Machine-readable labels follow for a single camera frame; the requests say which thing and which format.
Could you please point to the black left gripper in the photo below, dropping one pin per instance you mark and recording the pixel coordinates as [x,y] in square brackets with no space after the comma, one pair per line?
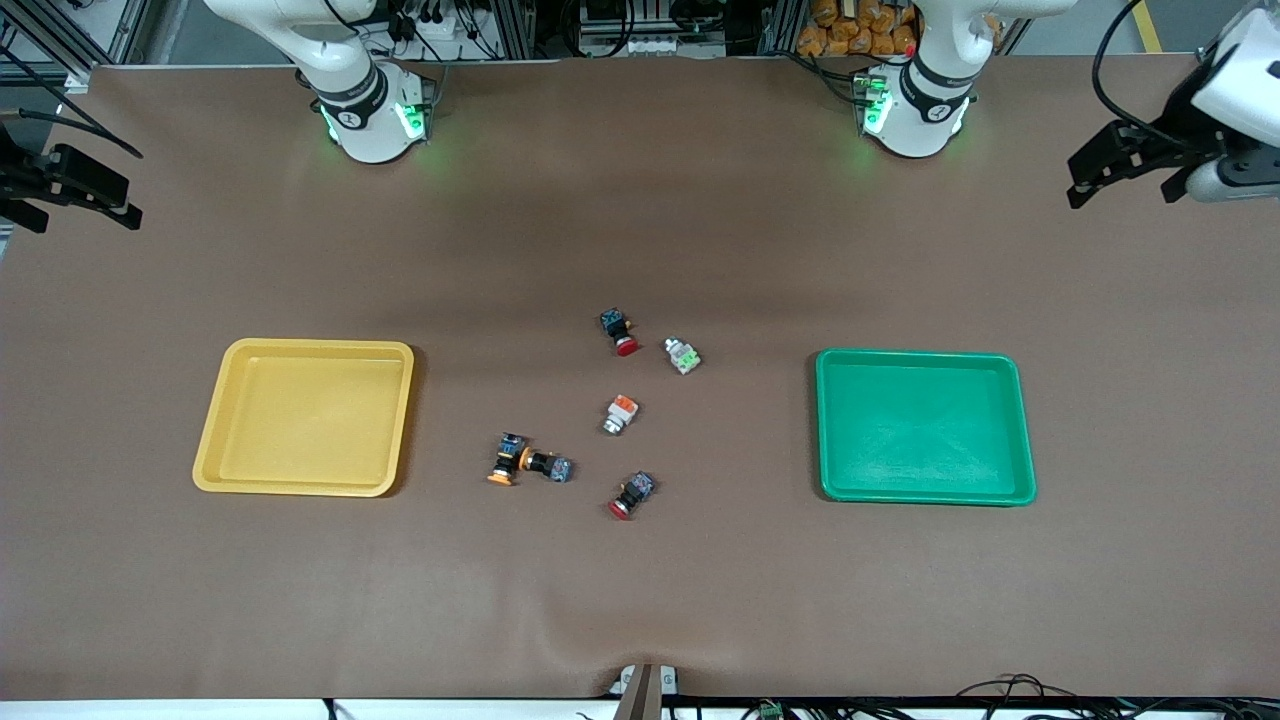
[1168,148]

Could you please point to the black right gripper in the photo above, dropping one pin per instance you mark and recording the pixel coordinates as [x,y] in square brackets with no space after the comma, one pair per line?
[22,176]

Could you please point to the green and white push button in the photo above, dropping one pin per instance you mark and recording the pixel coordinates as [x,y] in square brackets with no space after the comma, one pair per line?
[684,357]

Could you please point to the yellow push button blue body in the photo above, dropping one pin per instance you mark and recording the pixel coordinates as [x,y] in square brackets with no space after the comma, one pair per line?
[508,458]

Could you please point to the orange and white push button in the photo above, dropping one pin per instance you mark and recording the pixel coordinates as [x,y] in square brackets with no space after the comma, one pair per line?
[621,410]

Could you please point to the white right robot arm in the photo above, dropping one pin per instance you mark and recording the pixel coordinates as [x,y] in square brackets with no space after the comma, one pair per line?
[370,130]

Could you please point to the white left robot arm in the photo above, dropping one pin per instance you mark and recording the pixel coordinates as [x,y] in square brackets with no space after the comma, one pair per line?
[915,130]

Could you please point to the bag of orange items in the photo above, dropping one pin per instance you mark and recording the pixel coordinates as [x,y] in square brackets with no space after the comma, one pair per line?
[860,35]

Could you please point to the yellow plastic tray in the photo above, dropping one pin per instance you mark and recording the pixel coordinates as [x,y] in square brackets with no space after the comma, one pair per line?
[300,420]

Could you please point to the green plastic tray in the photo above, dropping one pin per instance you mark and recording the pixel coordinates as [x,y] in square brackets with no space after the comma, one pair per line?
[920,430]

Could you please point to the white power strip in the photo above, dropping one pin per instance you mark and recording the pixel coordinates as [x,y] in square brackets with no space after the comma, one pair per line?
[440,38]
[640,45]

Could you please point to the brown table mat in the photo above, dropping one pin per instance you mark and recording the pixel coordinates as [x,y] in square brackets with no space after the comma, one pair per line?
[640,200]

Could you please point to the red mushroom push button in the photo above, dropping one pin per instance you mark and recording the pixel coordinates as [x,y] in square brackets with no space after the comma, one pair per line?
[634,492]
[618,325]

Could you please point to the yellow push button black body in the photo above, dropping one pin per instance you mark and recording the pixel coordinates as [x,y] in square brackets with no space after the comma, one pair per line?
[550,466]

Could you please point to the green terminal connector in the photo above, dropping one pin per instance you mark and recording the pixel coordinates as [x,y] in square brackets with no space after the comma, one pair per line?
[768,711]

